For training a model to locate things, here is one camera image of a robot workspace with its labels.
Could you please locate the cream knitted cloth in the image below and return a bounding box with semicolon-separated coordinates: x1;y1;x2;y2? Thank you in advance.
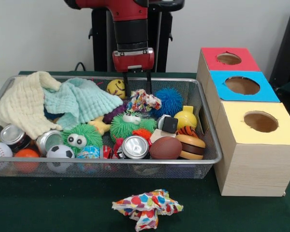
0;71;63;140

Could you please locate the black looped cable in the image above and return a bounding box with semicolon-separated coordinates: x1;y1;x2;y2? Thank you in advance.
73;61;95;72

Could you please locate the small green spiky ball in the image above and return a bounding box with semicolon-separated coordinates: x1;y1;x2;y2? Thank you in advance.
110;111;158;143

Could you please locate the black and white soccer ball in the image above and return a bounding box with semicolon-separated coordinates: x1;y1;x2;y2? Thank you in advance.
46;144;75;174

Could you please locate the shallow clear mesh bin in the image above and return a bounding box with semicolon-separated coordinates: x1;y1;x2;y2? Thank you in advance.
0;74;223;179

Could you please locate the black upright panel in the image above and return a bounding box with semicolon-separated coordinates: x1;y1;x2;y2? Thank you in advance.
268;4;290;85

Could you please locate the wooden burger toy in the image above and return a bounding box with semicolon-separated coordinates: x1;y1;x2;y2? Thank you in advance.
175;134;206;160

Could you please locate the brown toy football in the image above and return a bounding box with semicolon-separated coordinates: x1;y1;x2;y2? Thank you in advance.
149;136;183;160

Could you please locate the wooden box with three holes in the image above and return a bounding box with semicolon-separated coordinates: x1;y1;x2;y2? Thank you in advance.
196;47;290;197

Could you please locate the green spiky ball with eyes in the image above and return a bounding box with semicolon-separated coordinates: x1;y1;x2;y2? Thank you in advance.
61;123;102;155

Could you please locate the polka dot cloth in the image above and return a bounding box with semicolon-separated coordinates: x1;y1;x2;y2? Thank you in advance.
112;189;184;232
127;88;162;113

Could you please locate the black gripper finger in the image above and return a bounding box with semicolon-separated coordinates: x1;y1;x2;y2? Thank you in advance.
146;70;152;94
123;72;131;99

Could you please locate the yellow smiley ball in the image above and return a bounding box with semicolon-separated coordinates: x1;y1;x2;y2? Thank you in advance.
106;79;126;100

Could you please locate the teal knitted cloth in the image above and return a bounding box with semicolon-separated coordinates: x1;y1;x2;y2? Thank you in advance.
43;77;124;131

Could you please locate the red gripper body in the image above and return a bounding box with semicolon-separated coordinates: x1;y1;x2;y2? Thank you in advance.
112;47;155;73

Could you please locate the small blue spiky ball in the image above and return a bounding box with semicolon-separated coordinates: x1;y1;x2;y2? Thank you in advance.
151;87;184;119

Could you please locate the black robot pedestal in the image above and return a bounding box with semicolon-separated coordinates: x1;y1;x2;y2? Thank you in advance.
88;0;186;73

